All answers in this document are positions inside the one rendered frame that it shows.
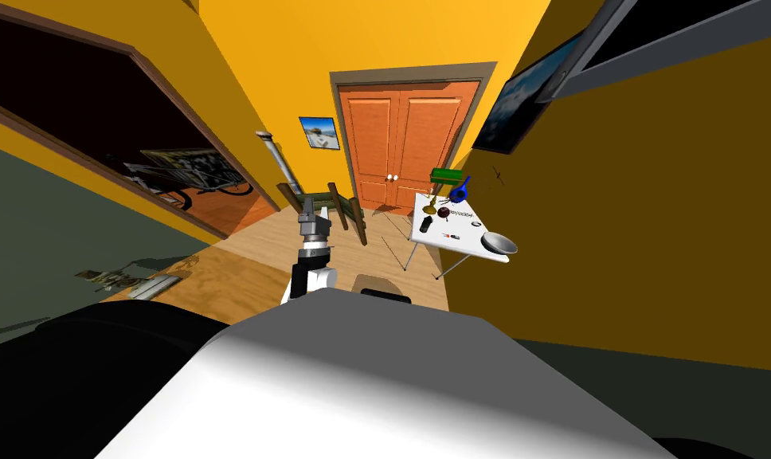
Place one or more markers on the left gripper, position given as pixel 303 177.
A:
pixel 314 227

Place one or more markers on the wooden chair with green seat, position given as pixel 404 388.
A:
pixel 344 207

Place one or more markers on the grey pole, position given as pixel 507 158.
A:
pixel 282 162

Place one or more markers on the small blue framed picture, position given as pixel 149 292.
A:
pixel 320 132

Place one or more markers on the orange double door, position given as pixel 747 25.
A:
pixel 404 140

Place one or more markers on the black bicycle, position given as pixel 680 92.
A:
pixel 188 175

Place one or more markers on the white folding table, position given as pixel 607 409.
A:
pixel 462 237

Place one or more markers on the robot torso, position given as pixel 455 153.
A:
pixel 385 382

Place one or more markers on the large dark framed picture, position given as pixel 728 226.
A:
pixel 519 102

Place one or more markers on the grey framed window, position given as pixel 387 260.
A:
pixel 666 44

